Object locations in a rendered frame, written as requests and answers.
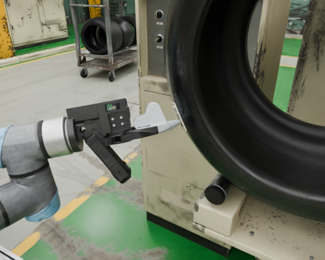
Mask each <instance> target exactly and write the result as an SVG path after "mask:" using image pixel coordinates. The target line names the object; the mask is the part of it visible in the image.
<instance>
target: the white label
mask: <svg viewBox="0 0 325 260"><path fill-rule="evenodd" d="M171 104H172V106H173V109H174V111H175V113H176V116H177V118H178V120H180V121H181V123H180V125H181V127H182V129H183V130H184V131H187V130H186V128H185V126H184V123H183V120H182V118H181V116H180V113H179V111H178V109H177V107H176V104H175V103H171Z"/></svg>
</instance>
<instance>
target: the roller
mask: <svg viewBox="0 0 325 260"><path fill-rule="evenodd" d="M233 187H234V185H233V184H231V183H230V182H229V181H228V180H226V179H225V178H224V177H223V176H222V175H221V174H220V173H218V174H217V175H216V176H215V178H214V179H213V180H212V181H211V183H210V184H209V185H208V186H207V188H206V189H205V197H206V198H207V200H208V201H209V202H211V203H212V204H215V205H220V204H222V203H223V202H224V201H225V200H226V198H227V197H228V195H229V194H230V192H231V191H232V189H233Z"/></svg>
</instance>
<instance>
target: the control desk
mask: <svg viewBox="0 0 325 260"><path fill-rule="evenodd" d="M170 1H171V0H135V10H136V36H137V62H138V76H139V78H138V84H139V111H140V115H143V114H144V113H145V111H146V108H147V104H148V103H150V102H155V103H157V104H159V105H160V107H161V110H162V112H163V114H164V116H165V118H166V120H167V121H170V120H178V118H177V116H176V113H175V111H174V109H173V106H172V104H171V103H172V99H171V95H170V92H169V88H168V83H167V77H166V70H165V58H164V40H165V28H166V20H167V14H168V9H169V5H170ZM290 5H291V0H259V1H258V3H257V5H256V8H255V10H254V12H253V16H252V19H251V22H250V26H249V31H248V42H247V49H248V59H249V64H250V68H251V71H252V74H253V76H254V78H255V81H256V82H257V84H258V86H259V87H260V89H261V91H262V92H263V93H264V95H265V96H266V97H267V98H268V99H269V100H270V101H271V102H272V103H273V97H274V92H275V86H276V83H277V77H278V71H279V66H280V60H281V55H282V49H283V44H284V38H285V33H286V27H287V21H288V16H289V11H290ZM141 163H142V190H143V210H145V211H147V220H148V221H151V222H153V223H155V224H157V225H159V226H161V227H163V228H165V229H167V230H169V231H171V232H174V233H176V234H178V235H180V236H182V237H184V238H186V239H188V240H190V241H192V242H195V243H197V244H199V245H201V246H203V247H205V248H207V249H209V250H211V251H213V252H216V253H218V254H220V255H222V256H224V257H226V258H228V256H229V254H230V252H231V250H232V248H233V246H230V245H228V244H226V243H224V242H222V241H220V240H217V239H215V238H213V237H211V236H208V235H206V234H204V233H202V232H200V231H197V230H195V229H193V228H192V227H193V222H194V221H193V215H194V203H195V201H196V200H197V199H198V197H199V196H200V195H201V194H202V192H203V191H204V190H205V188H206V187H207V186H208V185H209V183H210V182H211V181H212V180H213V178H214V177H215V176H216V175H217V173H218V172H217V171H216V170H215V169H214V168H213V167H212V166H211V165H210V164H209V163H208V161H207V160H206V159H205V158H204V157H203V156H202V155H201V153H200V152H199V151H198V149H197V148H196V147H195V146H194V144H193V143H192V141H191V140H190V138H189V137H188V135H187V133H186V131H184V130H183V129H182V127H181V125H180V124H179V125H178V126H176V127H175V128H174V129H172V130H169V131H166V132H163V133H159V134H156V135H152V136H148V137H144V138H141Z"/></svg>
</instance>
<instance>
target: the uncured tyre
mask: <svg viewBox="0 0 325 260"><path fill-rule="evenodd" d="M258 1H259V0H171V1H170V5H169V9H168V14H167V20H166V28H165V40H164V58H165V70H166V77H167V83H168V88H169V92H170V95H171V99H172V102H173V103H175V104H176V107H177V109H178V111H179V113H180V116H181V118H182V120H183V123H184V126H185V128H186V130H187V131H186V133H187V135H188V137H189V138H190V140H191V141H192V143H193V144H194V146H195V147H196V148H197V149H198V151H199V152H200V153H201V155H202V156H203V157H204V158H205V159H206V160H207V161H208V163H209V164H210V165H211V166H212V167H213V168H214V169H215V170H216V171H217V172H218V173H220V174H221V175H222V176H223V177H224V178H225V179H226V180H228V181H229V182H230V183H231V184H233V185H234V186H235V187H237V188H238V189H240V190H241V191H243V192H244V193H246V194H247V195H249V196H251V197H252V198H254V199H256V200H258V201H260V202H262V203H264V204H266V205H268V206H270V207H272V208H274V209H277V210H279V211H281V212H284V213H286V214H289V215H292V216H295V217H298V218H301V219H305V220H309V221H312V222H317V223H322V224H325V126H320V125H315V124H310V123H307V122H304V121H301V120H299V119H296V118H294V117H292V116H290V115H288V114H287V113H285V112H284V111H282V110H280V109H279V108H278V107H276V106H275V105H274V104H273V103H272V102H271V101H270V100H269V99H268V98H267V97H266V96H265V95H264V93H263V92H262V91H261V89H260V87H259V86H258V84H257V82H256V81H255V78H254V76H253V74H252V71H251V68H250V64H249V59H248V49H247V42H248V31H249V26H250V22H251V19H252V16H253V12H254V10H255V8H256V5H257V3H258Z"/></svg>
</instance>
